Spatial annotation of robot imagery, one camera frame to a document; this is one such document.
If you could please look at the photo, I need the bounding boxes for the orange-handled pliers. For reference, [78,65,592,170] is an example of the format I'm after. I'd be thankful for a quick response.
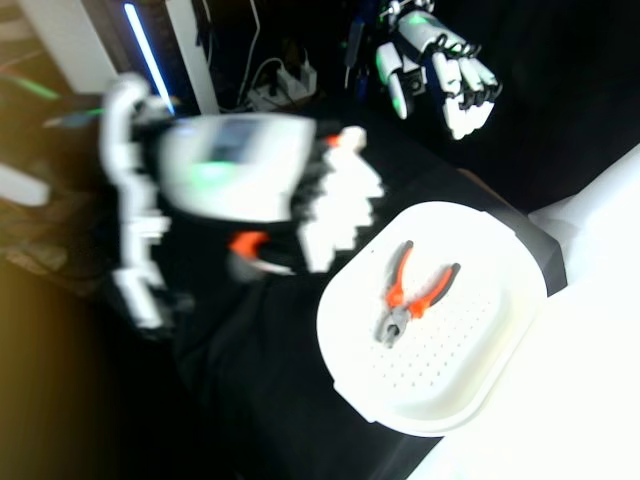
[373,239,462,350]

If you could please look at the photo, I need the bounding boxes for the white power strip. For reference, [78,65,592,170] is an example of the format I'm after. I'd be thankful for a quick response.
[274,62,319,100]

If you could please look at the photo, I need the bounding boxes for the white perforated plastic tray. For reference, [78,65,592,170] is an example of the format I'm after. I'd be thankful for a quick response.
[315,201,551,440]

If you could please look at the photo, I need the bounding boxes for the white column with blue light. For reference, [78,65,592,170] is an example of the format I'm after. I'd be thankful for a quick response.
[19,0,221,117]

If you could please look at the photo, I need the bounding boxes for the white cable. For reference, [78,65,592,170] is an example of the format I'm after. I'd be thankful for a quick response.
[219,0,286,114]

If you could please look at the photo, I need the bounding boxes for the white adapter box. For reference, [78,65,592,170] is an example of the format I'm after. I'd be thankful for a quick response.
[247,85,289,113]

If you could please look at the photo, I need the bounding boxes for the black table cloth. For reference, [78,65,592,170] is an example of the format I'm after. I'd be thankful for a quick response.
[99,97,569,480]

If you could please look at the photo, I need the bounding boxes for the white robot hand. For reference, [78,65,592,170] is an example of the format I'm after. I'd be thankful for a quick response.
[375,10,503,141]
[157,113,386,276]

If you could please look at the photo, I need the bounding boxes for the orange utility knife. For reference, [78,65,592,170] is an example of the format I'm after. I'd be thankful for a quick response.
[227,130,351,282]

